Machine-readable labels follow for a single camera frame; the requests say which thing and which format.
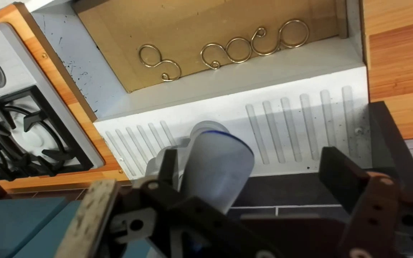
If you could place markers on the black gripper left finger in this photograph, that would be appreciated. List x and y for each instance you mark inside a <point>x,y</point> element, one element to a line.
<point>186,212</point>

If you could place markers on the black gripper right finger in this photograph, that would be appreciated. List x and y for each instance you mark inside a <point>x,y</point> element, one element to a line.
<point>358,190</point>

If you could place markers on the pale wooden board edge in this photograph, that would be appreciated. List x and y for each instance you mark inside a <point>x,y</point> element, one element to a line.
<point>87,216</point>

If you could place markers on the white sink basin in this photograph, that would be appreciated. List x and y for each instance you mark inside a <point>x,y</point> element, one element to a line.
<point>264,94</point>

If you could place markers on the teal planter box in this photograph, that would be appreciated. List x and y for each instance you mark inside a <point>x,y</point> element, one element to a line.
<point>20,226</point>

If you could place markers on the tan tray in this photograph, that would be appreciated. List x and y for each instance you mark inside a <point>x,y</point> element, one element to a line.
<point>196,28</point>

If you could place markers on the gray stove top black burners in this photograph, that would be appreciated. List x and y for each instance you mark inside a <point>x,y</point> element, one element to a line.
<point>20,119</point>

